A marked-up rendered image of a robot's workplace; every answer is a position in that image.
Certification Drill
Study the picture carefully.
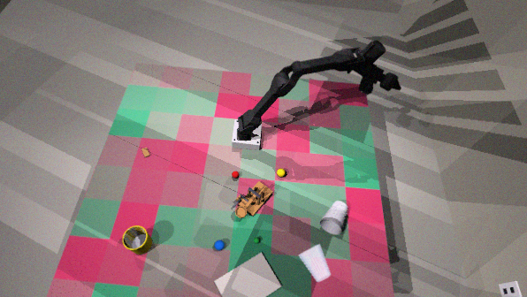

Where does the white paper cup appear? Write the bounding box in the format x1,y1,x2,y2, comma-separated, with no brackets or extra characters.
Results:
320,201,348,235
299,243,331,283

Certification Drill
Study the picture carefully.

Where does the yellow ball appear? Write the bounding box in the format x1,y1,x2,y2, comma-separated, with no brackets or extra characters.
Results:
277,168,286,177

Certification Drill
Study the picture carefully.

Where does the yellow cup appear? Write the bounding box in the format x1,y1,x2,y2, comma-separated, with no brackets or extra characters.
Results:
122,225,153,255

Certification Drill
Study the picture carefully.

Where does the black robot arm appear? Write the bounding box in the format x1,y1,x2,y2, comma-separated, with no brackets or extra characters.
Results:
237,40,386,141

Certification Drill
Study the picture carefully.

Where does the blue ball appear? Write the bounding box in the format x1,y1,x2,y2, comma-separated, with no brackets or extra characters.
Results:
214,240,225,250

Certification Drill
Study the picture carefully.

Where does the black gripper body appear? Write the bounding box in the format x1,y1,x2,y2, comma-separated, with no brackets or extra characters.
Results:
363,64,399,91

